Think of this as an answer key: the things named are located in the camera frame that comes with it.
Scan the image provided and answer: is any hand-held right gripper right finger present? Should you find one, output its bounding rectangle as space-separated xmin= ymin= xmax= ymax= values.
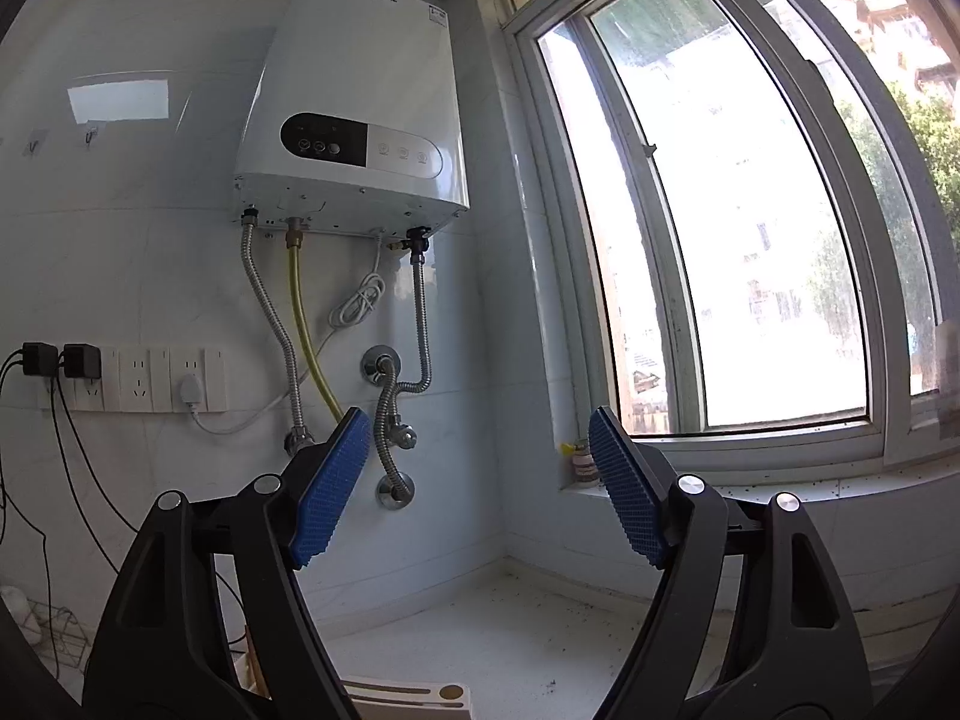
xmin=587 ymin=405 xmax=875 ymax=720

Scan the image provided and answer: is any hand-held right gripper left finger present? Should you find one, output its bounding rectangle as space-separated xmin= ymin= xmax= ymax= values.
xmin=81 ymin=406 xmax=374 ymax=720

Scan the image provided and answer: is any beige utensil holder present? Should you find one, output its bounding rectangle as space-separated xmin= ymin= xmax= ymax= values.
xmin=234 ymin=645 xmax=475 ymax=720

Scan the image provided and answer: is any small bottle with pale cap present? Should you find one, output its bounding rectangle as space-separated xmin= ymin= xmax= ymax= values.
xmin=568 ymin=441 xmax=601 ymax=485

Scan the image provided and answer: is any white sliding window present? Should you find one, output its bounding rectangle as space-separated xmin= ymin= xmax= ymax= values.
xmin=491 ymin=0 xmax=960 ymax=492

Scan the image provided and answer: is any white rounded object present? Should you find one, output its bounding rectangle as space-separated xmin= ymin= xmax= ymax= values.
xmin=0 ymin=583 xmax=32 ymax=642

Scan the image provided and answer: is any white gas water heater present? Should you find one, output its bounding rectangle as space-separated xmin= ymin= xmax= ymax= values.
xmin=229 ymin=0 xmax=471 ymax=233

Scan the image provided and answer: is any round steel wall flange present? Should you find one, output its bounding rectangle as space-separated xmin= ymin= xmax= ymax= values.
xmin=361 ymin=345 xmax=400 ymax=383
xmin=375 ymin=471 xmax=413 ymax=509

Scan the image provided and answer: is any short corrugated steel hose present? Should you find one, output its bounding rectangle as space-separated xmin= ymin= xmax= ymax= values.
xmin=375 ymin=358 xmax=406 ymax=496

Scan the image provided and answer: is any white power cable with plug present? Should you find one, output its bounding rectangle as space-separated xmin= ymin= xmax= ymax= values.
xmin=176 ymin=232 xmax=387 ymax=436

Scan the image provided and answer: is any bent corrugated steel hose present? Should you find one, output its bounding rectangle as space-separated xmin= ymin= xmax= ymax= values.
xmin=390 ymin=247 xmax=437 ymax=428

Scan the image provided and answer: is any yellow gas hose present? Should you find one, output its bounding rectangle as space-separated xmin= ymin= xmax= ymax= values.
xmin=283 ymin=216 xmax=346 ymax=422

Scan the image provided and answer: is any white wall socket row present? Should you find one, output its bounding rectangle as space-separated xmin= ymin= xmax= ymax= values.
xmin=37 ymin=343 xmax=230 ymax=415

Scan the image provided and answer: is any long corrugated steel hose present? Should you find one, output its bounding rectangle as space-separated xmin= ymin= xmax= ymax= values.
xmin=238 ymin=206 xmax=305 ymax=432

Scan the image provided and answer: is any thin black cable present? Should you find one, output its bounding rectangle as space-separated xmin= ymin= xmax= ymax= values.
xmin=0 ymin=349 xmax=65 ymax=683
xmin=46 ymin=379 xmax=248 ymax=650

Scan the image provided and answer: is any wire rack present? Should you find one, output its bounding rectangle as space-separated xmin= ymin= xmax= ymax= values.
xmin=13 ymin=604 xmax=89 ymax=672

